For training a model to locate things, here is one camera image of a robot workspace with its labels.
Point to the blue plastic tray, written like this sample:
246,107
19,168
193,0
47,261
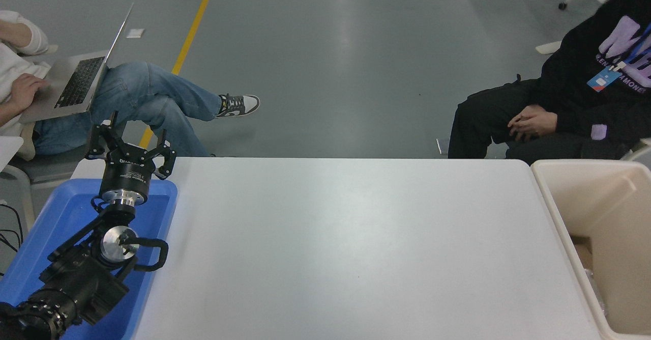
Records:
66,213

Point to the white paper scrap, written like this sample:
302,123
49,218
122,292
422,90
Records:
135,33

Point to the silver laptop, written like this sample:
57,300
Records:
77,82

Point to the person with laptop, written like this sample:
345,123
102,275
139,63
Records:
147,95

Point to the blue id badge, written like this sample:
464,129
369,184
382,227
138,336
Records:
603,79

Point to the brown cardboard piece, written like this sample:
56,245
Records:
582,251

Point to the clear plastic wrap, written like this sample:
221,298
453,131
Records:
595,289

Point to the white table corner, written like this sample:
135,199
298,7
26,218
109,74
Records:
7,149

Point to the seated person with badge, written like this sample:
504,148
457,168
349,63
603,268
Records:
574,78

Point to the large pale bin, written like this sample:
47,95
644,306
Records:
615,202

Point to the person's hand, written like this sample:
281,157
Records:
527,114
542,125
26,91

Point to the white chair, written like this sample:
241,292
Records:
642,151

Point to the grey chair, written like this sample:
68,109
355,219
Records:
46,167

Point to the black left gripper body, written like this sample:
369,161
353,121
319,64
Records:
127,174

